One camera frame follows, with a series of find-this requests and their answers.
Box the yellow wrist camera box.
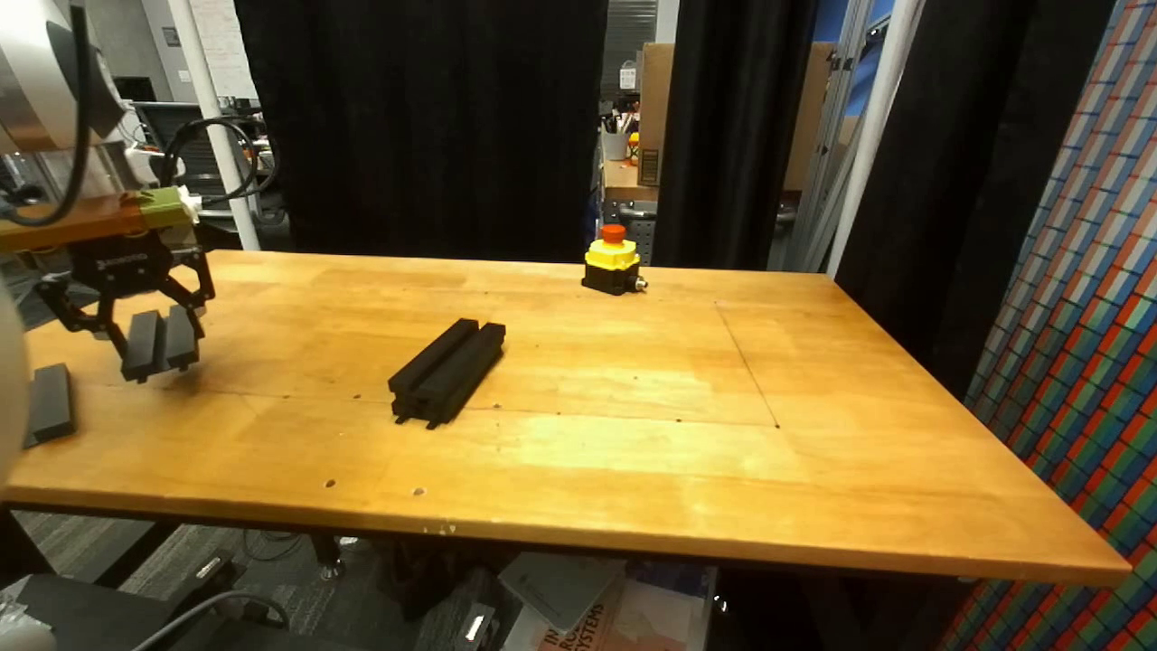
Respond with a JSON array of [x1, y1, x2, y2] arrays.
[[0, 186, 204, 262]]

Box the black track piece front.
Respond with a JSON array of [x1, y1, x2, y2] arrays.
[[26, 364, 76, 445]]

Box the black track piece edge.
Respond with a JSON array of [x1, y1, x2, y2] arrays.
[[390, 338, 502, 428]]

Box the short black track piece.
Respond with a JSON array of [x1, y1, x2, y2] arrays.
[[410, 321, 506, 428]]

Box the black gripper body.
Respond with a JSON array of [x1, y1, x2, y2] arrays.
[[34, 232, 216, 333]]

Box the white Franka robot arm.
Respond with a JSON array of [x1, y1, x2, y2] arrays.
[[0, 0, 212, 379]]

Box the black curtain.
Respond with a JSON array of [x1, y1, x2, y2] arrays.
[[656, 0, 1114, 396], [236, 0, 609, 262]]

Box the black curtain right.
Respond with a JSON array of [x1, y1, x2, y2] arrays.
[[656, 0, 1114, 396]]

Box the yellow red emergency stop button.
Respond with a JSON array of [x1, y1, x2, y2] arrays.
[[581, 221, 643, 296]]

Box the black curtain left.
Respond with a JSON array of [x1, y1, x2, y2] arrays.
[[236, 0, 609, 262]]

